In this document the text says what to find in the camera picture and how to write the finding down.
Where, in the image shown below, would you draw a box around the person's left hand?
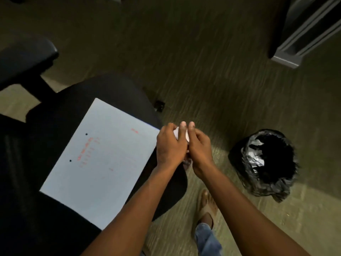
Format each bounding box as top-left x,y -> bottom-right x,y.
156,121 -> 190,171

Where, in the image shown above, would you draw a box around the person's right hand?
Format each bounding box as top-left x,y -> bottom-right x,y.
186,121 -> 215,179

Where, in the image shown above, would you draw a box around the paper scrap wad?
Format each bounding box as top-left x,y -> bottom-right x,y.
173,126 -> 193,171

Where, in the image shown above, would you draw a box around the white papers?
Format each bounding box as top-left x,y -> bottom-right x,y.
39,98 -> 160,230

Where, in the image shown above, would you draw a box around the black mesh office chair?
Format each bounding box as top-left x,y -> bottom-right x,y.
0,37 -> 188,256

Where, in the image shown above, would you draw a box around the person's right forearm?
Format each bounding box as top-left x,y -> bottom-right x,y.
197,167 -> 311,256

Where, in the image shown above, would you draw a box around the person's left forearm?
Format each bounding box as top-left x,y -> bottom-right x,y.
81,165 -> 187,256

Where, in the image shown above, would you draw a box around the person's right foot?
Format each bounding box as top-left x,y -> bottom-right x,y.
197,190 -> 217,230

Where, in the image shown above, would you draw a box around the tan sandal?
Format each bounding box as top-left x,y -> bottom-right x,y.
195,190 -> 218,227

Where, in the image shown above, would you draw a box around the black lined trash bin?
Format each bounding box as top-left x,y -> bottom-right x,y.
228,129 -> 299,203

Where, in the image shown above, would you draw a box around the blue jeans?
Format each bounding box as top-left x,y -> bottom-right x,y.
194,223 -> 223,256

